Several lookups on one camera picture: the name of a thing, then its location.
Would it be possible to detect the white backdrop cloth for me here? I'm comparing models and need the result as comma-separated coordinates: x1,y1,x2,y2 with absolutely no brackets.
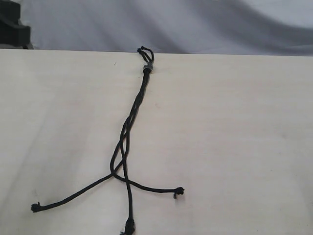
21,0,313,55

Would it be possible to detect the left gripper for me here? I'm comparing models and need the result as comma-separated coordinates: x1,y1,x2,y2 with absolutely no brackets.
0,0,31,49

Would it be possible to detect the grey zip tie binding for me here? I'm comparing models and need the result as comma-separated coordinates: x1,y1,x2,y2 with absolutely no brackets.
143,62,154,72

